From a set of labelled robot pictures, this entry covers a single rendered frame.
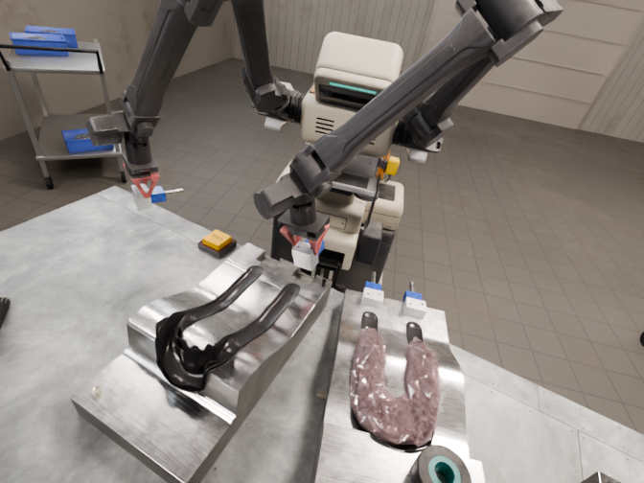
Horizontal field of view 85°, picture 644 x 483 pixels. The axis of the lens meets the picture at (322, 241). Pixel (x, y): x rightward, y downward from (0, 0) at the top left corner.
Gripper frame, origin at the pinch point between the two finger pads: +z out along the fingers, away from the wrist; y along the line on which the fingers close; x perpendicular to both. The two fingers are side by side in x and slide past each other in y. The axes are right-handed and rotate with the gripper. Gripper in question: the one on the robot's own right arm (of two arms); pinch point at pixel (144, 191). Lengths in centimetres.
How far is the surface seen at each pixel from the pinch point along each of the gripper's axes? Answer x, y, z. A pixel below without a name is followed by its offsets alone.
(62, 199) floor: -20, -173, 95
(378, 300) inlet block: 38, 59, 6
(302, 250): 23.7, 43.5, -2.9
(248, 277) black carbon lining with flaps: 13.5, 37.2, 6.8
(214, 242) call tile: 13.4, 15.6, 11.3
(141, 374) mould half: -14, 50, 10
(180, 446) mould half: -12, 66, 10
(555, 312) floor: 217, 71, 91
